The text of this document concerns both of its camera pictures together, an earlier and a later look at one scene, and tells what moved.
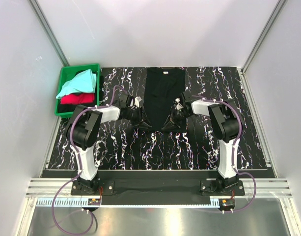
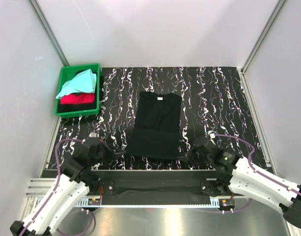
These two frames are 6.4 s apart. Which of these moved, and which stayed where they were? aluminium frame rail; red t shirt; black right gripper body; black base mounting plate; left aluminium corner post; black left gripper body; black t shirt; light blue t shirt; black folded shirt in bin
Moved: black right gripper body; black t shirt; black left gripper body
Stayed: aluminium frame rail; black folded shirt in bin; left aluminium corner post; light blue t shirt; black base mounting plate; red t shirt
